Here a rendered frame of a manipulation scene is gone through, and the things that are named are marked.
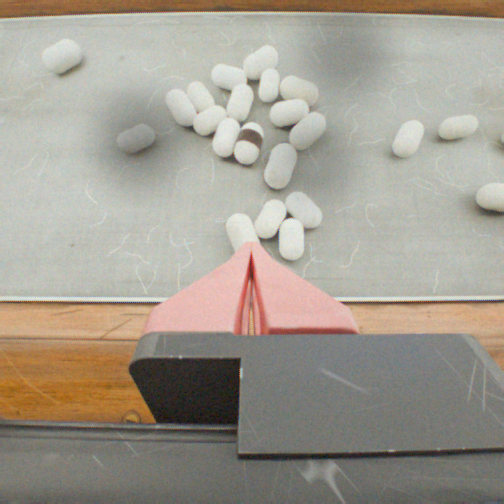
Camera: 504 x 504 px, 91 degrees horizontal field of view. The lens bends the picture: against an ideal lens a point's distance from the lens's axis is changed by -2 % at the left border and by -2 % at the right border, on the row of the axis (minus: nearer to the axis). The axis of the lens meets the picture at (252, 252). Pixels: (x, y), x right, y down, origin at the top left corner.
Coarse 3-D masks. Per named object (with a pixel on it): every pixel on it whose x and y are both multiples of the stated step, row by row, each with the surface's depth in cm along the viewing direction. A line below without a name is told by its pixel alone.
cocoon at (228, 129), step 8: (224, 120) 21; (232, 120) 21; (224, 128) 21; (232, 128) 21; (216, 136) 21; (224, 136) 21; (232, 136) 21; (216, 144) 21; (224, 144) 21; (232, 144) 21; (216, 152) 21; (224, 152) 21; (232, 152) 22
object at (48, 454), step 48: (0, 432) 4; (48, 432) 4; (96, 432) 4; (144, 432) 4; (192, 432) 4; (0, 480) 3; (48, 480) 3; (96, 480) 3; (144, 480) 3; (192, 480) 3; (240, 480) 3; (288, 480) 3; (336, 480) 3; (384, 480) 3; (432, 480) 3; (480, 480) 3
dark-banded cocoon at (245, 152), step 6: (246, 126) 21; (252, 126) 21; (258, 126) 21; (240, 144) 20; (246, 144) 20; (252, 144) 20; (234, 150) 21; (240, 150) 20; (246, 150) 20; (252, 150) 20; (258, 150) 21; (240, 156) 21; (246, 156) 21; (252, 156) 21; (240, 162) 21; (246, 162) 21; (252, 162) 21
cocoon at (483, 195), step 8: (488, 184) 20; (496, 184) 20; (480, 192) 20; (488, 192) 20; (496, 192) 19; (480, 200) 20; (488, 200) 20; (496, 200) 19; (488, 208) 20; (496, 208) 20
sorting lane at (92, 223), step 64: (0, 64) 25; (128, 64) 25; (192, 64) 25; (320, 64) 25; (384, 64) 25; (448, 64) 25; (0, 128) 23; (64, 128) 23; (128, 128) 23; (192, 128) 23; (384, 128) 23; (0, 192) 22; (64, 192) 22; (128, 192) 22; (192, 192) 22; (256, 192) 22; (320, 192) 22; (384, 192) 22; (448, 192) 22; (0, 256) 20; (64, 256) 20; (128, 256) 20; (192, 256) 20; (320, 256) 20; (384, 256) 20; (448, 256) 20
